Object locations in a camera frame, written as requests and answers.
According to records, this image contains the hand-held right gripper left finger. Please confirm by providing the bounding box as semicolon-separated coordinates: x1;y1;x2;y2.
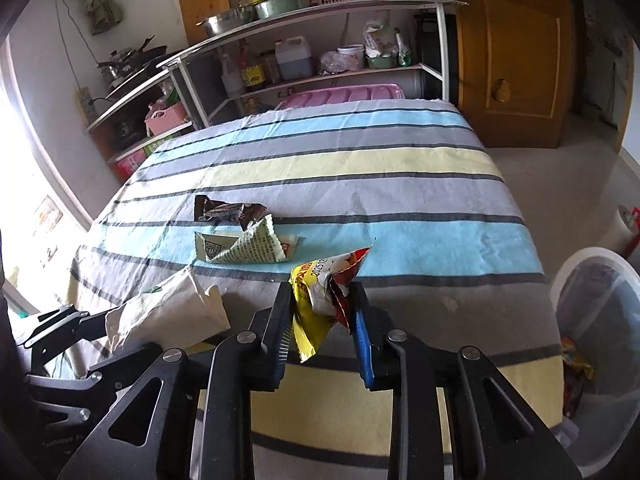
57;281;296;480

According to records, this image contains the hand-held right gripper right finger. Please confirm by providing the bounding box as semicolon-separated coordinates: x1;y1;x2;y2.
348;281;583;480

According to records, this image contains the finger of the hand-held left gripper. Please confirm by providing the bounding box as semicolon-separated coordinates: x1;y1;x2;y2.
9;304;121;350
25;341;163;401

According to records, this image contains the yellow red snack wrapper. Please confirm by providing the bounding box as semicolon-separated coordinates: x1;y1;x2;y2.
290;246;375;364

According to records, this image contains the beige paper wrapper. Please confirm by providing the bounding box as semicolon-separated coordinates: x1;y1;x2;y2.
106;265;232;356

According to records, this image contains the white plastic waste bin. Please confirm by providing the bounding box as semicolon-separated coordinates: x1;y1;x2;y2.
550;247;640;479

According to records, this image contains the cream printed wrapper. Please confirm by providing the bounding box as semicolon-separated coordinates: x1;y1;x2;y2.
194;214;300;265

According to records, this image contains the brown snack wrapper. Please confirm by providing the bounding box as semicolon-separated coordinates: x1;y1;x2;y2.
193;195;269;231

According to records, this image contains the striped tablecloth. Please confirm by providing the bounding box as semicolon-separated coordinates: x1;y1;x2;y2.
65;99;566;480

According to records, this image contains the orange snack wrapper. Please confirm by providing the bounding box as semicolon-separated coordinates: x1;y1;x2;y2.
560;337;596;382

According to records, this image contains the white power strip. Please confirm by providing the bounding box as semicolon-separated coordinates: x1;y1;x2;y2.
75;87;99;124

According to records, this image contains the pink plastic basket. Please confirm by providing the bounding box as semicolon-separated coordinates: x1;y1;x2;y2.
145;101;189;136

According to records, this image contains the low metal shelf rack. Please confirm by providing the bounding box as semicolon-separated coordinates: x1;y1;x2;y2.
87;67;203;181

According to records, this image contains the pink plastic storage box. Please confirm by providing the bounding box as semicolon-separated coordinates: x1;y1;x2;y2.
274;83;407;111

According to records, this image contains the black wok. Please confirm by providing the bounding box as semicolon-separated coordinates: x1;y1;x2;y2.
97;35;168;94

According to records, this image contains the white plastic bottle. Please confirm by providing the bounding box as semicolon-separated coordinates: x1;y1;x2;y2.
220;52;243;99

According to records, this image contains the cooking oil bottle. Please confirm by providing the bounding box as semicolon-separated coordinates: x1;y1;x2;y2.
240;40;266;92

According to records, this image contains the clear plastic jug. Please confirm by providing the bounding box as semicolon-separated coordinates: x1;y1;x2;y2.
274;36;315;81

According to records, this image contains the white paper towel roll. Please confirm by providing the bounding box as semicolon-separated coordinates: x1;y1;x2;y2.
616;204;640;257

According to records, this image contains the crumpled clear plastic bag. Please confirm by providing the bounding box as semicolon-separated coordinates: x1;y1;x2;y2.
319;50;351;76

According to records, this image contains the white plastic tub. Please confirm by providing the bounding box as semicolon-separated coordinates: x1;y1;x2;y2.
337;45;366;71

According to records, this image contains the white plastic bag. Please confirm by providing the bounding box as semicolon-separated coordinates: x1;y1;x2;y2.
363;20;414;69

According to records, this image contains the tall metal shelf rack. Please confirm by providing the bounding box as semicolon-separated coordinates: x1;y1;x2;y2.
157;0;469;128

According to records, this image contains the steel pot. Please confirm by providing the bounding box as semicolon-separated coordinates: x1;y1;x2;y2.
195;8;256;37

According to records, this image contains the wooden door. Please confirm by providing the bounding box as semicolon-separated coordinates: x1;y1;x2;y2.
447;0;587;150

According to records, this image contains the green metal basin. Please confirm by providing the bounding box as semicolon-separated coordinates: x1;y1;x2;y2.
255;0;313;20

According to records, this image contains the wooden cutting board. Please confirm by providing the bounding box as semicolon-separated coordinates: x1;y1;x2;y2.
177;0;232;46

